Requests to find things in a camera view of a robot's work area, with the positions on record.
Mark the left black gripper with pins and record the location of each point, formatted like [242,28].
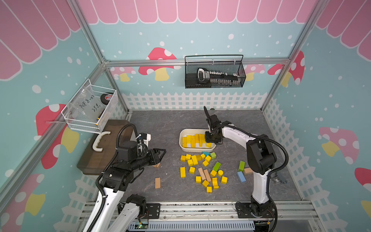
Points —
[154,156]

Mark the yellow plank block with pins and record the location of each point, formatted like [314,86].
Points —
[188,139]

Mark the yellow cube block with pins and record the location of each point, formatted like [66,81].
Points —
[192,170]

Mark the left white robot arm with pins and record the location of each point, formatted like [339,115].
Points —
[131,155]

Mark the teal triangular block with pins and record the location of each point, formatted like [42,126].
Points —
[206,153]

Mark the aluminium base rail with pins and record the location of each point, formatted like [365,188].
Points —
[205,216]

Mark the white plastic tub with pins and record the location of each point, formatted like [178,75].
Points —
[191,132]

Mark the thin yellow stick block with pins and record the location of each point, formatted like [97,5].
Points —
[200,140]

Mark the long yellow block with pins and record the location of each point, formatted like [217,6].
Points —
[184,142]
[193,141]

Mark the green rectangular block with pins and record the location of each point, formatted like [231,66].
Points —
[241,166]

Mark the socket wrench set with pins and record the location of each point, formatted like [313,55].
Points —
[217,78]

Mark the small green cube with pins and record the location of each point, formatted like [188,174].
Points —
[213,155]

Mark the large yellow front block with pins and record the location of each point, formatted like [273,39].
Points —
[182,172]

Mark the black tape roll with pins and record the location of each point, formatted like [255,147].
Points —
[105,98]

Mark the brown toolbox with white handle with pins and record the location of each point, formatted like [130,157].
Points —
[101,149]

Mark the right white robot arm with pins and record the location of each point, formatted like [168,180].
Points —
[264,156]

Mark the flat wooden block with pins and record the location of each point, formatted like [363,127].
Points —
[157,183]

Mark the light blue block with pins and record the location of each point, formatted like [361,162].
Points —
[241,176]

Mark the right natural wooden plank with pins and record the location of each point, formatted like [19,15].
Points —
[207,175]

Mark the yellow arch block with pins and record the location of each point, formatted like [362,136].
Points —
[215,183]

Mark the black wire mesh basket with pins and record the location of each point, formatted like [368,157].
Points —
[220,63]

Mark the left natural wooden plank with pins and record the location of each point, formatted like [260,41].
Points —
[202,174]

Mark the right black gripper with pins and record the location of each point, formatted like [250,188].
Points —
[207,140]

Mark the tan wooden cube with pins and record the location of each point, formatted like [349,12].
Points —
[247,171]

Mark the wooden arch block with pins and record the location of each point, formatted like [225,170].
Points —
[156,166]

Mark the natural wooden plank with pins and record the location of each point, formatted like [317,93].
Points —
[202,174]
[207,175]

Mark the clear wall-mounted bin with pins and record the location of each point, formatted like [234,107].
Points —
[85,112]

